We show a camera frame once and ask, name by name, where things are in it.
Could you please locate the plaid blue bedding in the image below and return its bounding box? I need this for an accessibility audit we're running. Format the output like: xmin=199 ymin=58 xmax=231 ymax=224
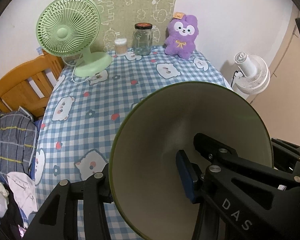
xmin=0 ymin=107 xmax=38 ymax=176

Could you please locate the pile of clothes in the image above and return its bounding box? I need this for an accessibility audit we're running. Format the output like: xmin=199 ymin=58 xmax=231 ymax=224
xmin=0 ymin=172 xmax=38 ymax=239

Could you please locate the white floor fan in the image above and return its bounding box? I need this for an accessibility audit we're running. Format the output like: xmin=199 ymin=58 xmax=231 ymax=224
xmin=231 ymin=52 xmax=271 ymax=99

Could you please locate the white fan power cable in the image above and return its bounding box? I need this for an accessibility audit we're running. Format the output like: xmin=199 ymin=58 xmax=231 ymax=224
xmin=61 ymin=56 xmax=91 ymax=84

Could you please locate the green desk fan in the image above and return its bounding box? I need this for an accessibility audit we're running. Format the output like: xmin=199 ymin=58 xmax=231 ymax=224
xmin=36 ymin=0 xmax=112 ymax=77

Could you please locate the beige door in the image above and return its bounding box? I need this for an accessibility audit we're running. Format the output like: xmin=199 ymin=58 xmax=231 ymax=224
xmin=248 ymin=6 xmax=300 ymax=145

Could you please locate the blue checkered tablecloth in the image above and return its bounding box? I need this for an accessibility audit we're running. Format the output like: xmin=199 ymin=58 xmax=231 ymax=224
xmin=32 ymin=45 xmax=232 ymax=240

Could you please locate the green cartoon fabric hanging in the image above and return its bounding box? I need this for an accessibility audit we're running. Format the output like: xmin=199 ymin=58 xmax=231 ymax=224
xmin=91 ymin=0 xmax=175 ymax=52

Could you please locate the glass jar black lid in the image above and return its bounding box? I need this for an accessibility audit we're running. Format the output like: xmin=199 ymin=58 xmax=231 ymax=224
xmin=133 ymin=23 xmax=153 ymax=56

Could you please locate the purple plush bunny toy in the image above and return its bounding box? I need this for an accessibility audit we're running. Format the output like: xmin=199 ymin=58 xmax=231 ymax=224
xmin=165 ymin=12 xmax=199 ymax=60

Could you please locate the green rimmed bowl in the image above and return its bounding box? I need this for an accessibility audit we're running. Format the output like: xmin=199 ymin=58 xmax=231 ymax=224
xmin=109 ymin=81 xmax=273 ymax=239

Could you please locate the cotton swab container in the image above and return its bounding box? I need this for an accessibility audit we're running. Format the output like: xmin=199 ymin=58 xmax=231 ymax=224
xmin=114 ymin=38 xmax=127 ymax=56

